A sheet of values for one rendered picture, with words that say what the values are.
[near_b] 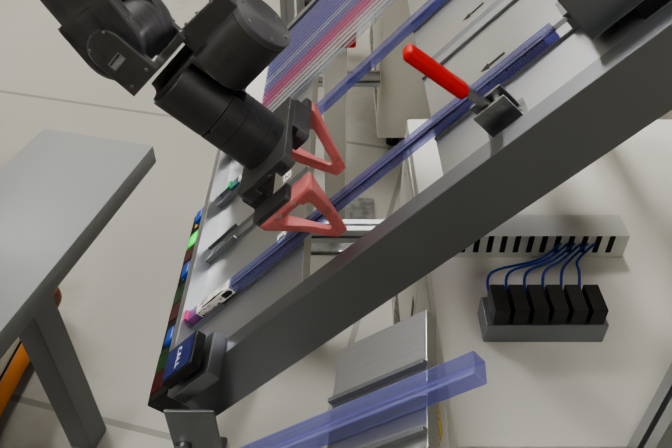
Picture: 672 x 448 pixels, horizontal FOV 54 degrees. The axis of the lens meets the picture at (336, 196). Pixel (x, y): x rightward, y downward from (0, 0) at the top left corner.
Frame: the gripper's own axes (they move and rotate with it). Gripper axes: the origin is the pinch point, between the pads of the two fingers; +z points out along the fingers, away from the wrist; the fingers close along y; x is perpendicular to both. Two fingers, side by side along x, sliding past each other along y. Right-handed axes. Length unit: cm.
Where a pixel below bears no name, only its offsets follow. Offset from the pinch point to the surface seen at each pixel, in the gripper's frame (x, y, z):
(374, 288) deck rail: -0.7, -10.3, 4.2
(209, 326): 22.3, -2.6, 1.2
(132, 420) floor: 98, 31, 29
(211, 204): 25.2, 20.1, -0.5
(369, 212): 59, 102, 69
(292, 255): 8.0, -1.6, 1.3
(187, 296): 25.2, 2.6, -0.8
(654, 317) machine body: -9, 9, 52
